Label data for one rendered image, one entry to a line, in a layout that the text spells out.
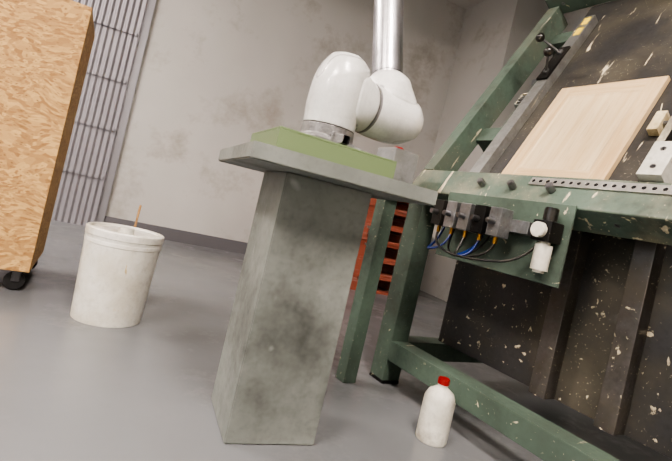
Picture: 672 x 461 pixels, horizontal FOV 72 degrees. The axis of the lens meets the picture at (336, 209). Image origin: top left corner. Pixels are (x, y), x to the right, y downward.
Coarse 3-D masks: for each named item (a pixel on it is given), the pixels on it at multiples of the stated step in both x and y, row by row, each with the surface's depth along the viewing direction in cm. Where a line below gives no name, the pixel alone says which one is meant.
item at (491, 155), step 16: (592, 16) 198; (576, 48) 194; (560, 64) 190; (544, 80) 188; (528, 96) 187; (528, 112) 183; (512, 128) 180; (496, 144) 178; (480, 160) 178; (496, 160) 177
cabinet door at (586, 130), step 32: (576, 96) 171; (608, 96) 160; (640, 96) 150; (544, 128) 170; (576, 128) 159; (608, 128) 150; (512, 160) 169; (544, 160) 158; (576, 160) 149; (608, 160) 140
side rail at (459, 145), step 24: (552, 24) 221; (528, 48) 214; (504, 72) 211; (528, 72) 216; (480, 96) 210; (504, 96) 210; (480, 120) 204; (456, 144) 198; (432, 168) 193; (456, 168) 200
